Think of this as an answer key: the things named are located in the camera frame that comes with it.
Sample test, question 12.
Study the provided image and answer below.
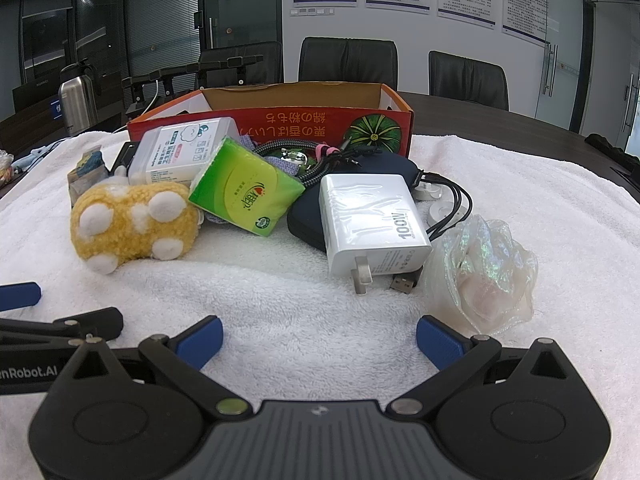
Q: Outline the white towel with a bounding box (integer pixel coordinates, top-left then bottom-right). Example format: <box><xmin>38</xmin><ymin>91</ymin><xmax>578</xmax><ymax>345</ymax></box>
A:
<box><xmin>0</xmin><ymin>129</ymin><xmax>640</xmax><ymax>480</ymax></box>

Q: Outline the black leather office chair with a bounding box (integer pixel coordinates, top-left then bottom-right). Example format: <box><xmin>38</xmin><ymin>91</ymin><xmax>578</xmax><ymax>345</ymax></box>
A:
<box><xmin>298</xmin><ymin>36</ymin><xmax>399</xmax><ymax>92</ymax></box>
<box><xmin>197</xmin><ymin>41</ymin><xmax>284</xmax><ymax>92</ymax></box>
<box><xmin>428</xmin><ymin>50</ymin><xmax>510</xmax><ymax>111</ymax></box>

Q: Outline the green tissue pack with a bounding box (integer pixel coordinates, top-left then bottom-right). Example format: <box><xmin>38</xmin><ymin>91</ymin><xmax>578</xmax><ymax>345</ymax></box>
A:
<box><xmin>188</xmin><ymin>136</ymin><xmax>306</xmax><ymax>239</ymax></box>

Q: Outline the black rough object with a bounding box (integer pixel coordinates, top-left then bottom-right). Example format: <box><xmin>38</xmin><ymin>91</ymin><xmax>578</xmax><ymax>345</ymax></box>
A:
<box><xmin>585</xmin><ymin>132</ymin><xmax>640</xmax><ymax>172</ymax></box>

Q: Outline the yellow white-spotted plush toy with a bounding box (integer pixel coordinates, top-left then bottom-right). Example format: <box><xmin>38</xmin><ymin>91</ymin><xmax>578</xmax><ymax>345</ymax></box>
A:
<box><xmin>70</xmin><ymin>164</ymin><xmax>203</xmax><ymax>275</ymax></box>

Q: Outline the braided cable with pink ties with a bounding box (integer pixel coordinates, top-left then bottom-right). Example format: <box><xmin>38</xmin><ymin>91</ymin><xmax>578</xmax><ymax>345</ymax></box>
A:
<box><xmin>255</xmin><ymin>141</ymin><xmax>367</xmax><ymax>182</ymax></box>

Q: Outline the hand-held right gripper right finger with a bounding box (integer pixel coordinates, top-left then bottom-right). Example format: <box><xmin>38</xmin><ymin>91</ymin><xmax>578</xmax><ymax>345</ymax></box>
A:
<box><xmin>387</xmin><ymin>315</ymin><xmax>596</xmax><ymax>418</ymax></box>

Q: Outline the navy blue pouch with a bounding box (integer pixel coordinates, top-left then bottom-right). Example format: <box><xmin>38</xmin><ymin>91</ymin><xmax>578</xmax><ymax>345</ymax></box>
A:
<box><xmin>286</xmin><ymin>154</ymin><xmax>427</xmax><ymax>254</ymax></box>

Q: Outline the black usb cable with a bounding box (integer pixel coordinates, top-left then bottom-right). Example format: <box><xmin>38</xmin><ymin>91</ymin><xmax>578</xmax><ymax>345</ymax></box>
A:
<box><xmin>390</xmin><ymin>167</ymin><xmax>474</xmax><ymax>297</ymax></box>

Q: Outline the dark framed glass door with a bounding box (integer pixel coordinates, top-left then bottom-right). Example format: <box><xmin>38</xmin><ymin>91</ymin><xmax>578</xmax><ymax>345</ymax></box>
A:
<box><xmin>594</xmin><ymin>0</ymin><xmax>640</xmax><ymax>137</ymax></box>

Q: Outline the frosted glass office door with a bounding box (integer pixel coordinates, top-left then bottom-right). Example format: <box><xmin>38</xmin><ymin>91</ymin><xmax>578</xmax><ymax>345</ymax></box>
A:
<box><xmin>197</xmin><ymin>0</ymin><xmax>283</xmax><ymax>57</ymax></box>

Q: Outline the small black object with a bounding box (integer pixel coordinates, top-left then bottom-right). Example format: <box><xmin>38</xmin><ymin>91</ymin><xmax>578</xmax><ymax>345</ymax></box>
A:
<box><xmin>107</xmin><ymin>142</ymin><xmax>141</xmax><ymax>176</ymax></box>

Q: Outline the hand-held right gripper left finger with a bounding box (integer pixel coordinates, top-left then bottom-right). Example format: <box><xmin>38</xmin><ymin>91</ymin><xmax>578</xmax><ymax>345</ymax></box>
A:
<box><xmin>47</xmin><ymin>315</ymin><xmax>253</xmax><ymax>419</ymax></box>

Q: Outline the red orange cardboard box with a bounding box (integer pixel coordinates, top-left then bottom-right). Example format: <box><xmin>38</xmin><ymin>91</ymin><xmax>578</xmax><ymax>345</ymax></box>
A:
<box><xmin>126</xmin><ymin>82</ymin><xmax>415</xmax><ymax>161</ymax></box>

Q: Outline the iridescent clear plastic bag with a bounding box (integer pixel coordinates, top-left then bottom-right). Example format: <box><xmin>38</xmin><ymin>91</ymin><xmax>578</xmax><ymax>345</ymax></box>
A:
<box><xmin>430</xmin><ymin>213</ymin><xmax>540</xmax><ymax>336</ymax></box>

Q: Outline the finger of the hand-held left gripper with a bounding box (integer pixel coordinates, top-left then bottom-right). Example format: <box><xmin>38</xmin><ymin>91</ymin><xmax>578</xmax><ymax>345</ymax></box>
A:
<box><xmin>0</xmin><ymin>282</ymin><xmax>42</xmax><ymax>312</ymax></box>
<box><xmin>0</xmin><ymin>307</ymin><xmax>125</xmax><ymax>356</ymax></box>

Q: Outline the white power charger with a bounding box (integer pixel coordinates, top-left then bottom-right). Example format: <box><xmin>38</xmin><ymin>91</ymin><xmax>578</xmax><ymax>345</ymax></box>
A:
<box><xmin>318</xmin><ymin>174</ymin><xmax>434</xmax><ymax>296</ymax></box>

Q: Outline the beige blue snack packet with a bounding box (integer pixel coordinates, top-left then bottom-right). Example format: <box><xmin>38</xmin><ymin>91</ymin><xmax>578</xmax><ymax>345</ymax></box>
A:
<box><xmin>66</xmin><ymin>145</ymin><xmax>111</xmax><ymax>207</ymax></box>

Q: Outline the steel thermos jug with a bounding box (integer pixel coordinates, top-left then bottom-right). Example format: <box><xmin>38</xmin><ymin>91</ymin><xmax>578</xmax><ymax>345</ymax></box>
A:
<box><xmin>57</xmin><ymin>60</ymin><xmax>101</xmax><ymax>136</ymax></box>

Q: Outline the light blue cloth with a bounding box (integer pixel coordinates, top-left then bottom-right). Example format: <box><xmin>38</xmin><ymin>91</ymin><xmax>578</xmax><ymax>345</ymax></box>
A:
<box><xmin>14</xmin><ymin>140</ymin><xmax>64</xmax><ymax>169</ymax></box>

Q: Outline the white wet wipes pack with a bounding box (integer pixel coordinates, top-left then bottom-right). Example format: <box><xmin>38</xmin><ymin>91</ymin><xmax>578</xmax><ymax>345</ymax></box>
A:
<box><xmin>129</xmin><ymin>116</ymin><xmax>242</xmax><ymax>189</ymax></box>

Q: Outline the glass door with handle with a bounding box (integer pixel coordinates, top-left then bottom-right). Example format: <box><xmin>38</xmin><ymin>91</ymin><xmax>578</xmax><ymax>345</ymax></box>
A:
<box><xmin>542</xmin><ymin>0</ymin><xmax>597</xmax><ymax>132</ymax></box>

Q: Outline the small white round puck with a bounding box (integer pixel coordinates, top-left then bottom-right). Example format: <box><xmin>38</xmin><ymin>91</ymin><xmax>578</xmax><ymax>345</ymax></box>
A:
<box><xmin>412</xmin><ymin>180</ymin><xmax>444</xmax><ymax>201</ymax></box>

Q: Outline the large white round puck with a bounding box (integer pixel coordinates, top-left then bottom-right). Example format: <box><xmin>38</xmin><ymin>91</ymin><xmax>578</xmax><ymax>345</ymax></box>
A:
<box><xmin>425</xmin><ymin>201</ymin><xmax>473</xmax><ymax>227</ymax></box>

